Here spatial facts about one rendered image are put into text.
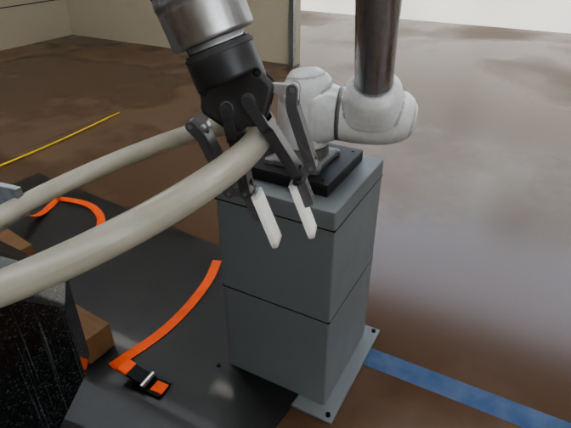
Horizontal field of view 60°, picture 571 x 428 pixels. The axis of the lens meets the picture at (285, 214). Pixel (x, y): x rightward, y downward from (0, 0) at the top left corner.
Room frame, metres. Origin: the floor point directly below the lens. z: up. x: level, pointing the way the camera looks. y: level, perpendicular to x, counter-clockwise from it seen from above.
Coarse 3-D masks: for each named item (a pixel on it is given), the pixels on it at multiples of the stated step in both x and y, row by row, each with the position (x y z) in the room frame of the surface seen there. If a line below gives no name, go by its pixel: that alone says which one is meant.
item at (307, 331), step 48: (288, 192) 1.24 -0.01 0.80; (336, 192) 1.24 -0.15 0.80; (240, 240) 1.27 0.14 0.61; (288, 240) 1.19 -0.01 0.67; (336, 240) 1.14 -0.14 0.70; (240, 288) 1.28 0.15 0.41; (288, 288) 1.19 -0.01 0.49; (336, 288) 1.16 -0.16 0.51; (240, 336) 1.28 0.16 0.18; (288, 336) 1.19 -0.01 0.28; (336, 336) 1.19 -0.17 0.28; (288, 384) 1.19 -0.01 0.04; (336, 384) 1.22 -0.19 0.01
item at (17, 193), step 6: (0, 186) 0.67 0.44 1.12; (6, 186) 0.67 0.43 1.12; (12, 186) 0.67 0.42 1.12; (18, 186) 0.67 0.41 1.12; (0, 192) 0.67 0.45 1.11; (6, 192) 0.67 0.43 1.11; (12, 192) 0.66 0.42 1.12; (18, 192) 0.66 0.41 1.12; (0, 198) 0.68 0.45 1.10; (6, 198) 0.67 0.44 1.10; (12, 198) 0.66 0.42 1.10; (18, 198) 0.66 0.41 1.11; (0, 204) 0.68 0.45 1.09; (24, 216) 0.66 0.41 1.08; (12, 222) 0.64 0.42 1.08; (0, 228) 0.62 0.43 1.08
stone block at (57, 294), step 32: (0, 256) 1.02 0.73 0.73; (64, 288) 1.09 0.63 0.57; (0, 320) 0.91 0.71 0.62; (32, 320) 0.96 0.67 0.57; (64, 320) 1.03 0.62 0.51; (0, 352) 0.88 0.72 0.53; (32, 352) 0.94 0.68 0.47; (64, 352) 1.01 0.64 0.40; (0, 384) 0.86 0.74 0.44; (32, 384) 0.92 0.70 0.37; (64, 384) 0.98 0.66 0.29; (0, 416) 0.84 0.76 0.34; (32, 416) 0.89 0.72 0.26; (64, 416) 0.96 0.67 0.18
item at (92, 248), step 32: (256, 128) 0.51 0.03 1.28; (96, 160) 0.74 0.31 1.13; (128, 160) 0.74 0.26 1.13; (224, 160) 0.42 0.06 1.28; (256, 160) 0.46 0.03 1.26; (32, 192) 0.68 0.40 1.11; (64, 192) 0.70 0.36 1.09; (192, 192) 0.38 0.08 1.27; (0, 224) 0.62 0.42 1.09; (128, 224) 0.34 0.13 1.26; (160, 224) 0.35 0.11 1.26; (32, 256) 0.32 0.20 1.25; (64, 256) 0.31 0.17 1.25; (96, 256) 0.32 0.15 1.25; (0, 288) 0.30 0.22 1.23; (32, 288) 0.30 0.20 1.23
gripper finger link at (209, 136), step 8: (192, 120) 0.52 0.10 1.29; (192, 128) 0.51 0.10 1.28; (200, 136) 0.51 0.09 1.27; (208, 136) 0.51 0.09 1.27; (200, 144) 0.51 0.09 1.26; (208, 144) 0.50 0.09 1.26; (216, 144) 0.52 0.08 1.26; (208, 152) 0.50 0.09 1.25; (216, 152) 0.51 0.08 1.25; (208, 160) 0.50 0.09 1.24; (224, 192) 0.50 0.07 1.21; (232, 192) 0.49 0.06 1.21
